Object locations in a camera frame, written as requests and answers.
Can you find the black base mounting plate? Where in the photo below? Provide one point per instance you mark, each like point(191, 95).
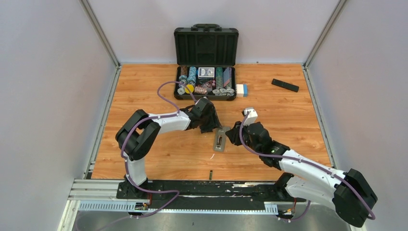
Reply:
point(206, 195)

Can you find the grey remote control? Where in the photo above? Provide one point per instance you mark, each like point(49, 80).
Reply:
point(221, 132)

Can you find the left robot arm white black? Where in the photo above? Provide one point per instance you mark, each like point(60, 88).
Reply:
point(136, 137)

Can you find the blue playing card deck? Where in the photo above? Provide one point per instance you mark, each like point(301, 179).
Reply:
point(206, 72)

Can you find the white blue card box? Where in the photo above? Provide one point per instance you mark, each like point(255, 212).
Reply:
point(241, 90)

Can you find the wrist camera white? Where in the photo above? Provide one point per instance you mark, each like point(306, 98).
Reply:
point(201, 103)
point(250, 116)

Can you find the green poker chip stack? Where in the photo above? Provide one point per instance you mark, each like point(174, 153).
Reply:
point(219, 78)

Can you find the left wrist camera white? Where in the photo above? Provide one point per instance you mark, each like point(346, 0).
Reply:
point(201, 103)

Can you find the black poker chip case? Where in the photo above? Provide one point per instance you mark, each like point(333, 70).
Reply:
point(206, 45)

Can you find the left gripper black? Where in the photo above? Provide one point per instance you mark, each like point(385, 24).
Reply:
point(214, 123)

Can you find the yellow poker chip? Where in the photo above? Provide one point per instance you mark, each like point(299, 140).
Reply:
point(189, 88)

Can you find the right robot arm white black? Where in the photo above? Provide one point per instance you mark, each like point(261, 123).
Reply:
point(346, 192)

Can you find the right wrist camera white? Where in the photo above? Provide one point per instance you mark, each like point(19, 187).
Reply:
point(250, 116)

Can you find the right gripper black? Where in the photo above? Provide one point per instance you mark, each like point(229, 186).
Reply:
point(234, 134)

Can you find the black remote control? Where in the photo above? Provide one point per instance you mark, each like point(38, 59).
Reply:
point(285, 85)

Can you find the teal poker chip stack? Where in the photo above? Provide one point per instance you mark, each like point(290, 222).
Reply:
point(191, 79)

